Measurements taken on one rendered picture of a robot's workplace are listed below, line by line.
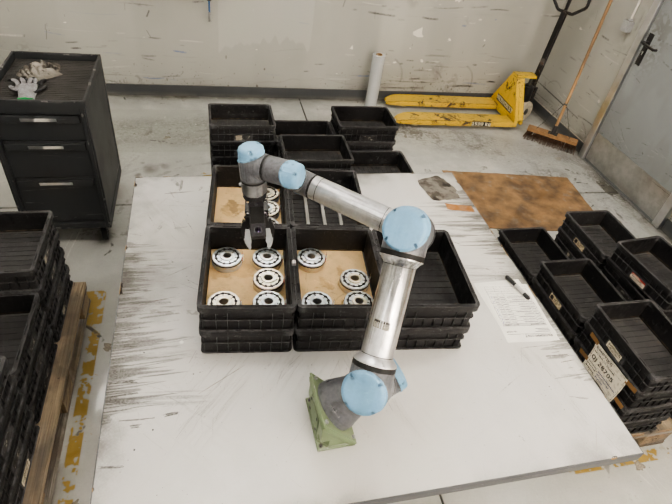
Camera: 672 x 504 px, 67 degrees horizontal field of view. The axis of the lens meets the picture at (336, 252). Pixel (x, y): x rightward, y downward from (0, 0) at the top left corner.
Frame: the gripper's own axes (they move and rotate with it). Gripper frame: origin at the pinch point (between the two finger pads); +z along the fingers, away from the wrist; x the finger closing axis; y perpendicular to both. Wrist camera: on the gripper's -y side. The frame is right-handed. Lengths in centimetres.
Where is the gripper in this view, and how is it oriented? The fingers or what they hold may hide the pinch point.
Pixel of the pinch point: (259, 247)
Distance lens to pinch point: 164.6
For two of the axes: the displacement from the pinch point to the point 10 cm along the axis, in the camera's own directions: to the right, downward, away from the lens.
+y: -1.1, -6.6, 7.5
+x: -9.9, 0.5, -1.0
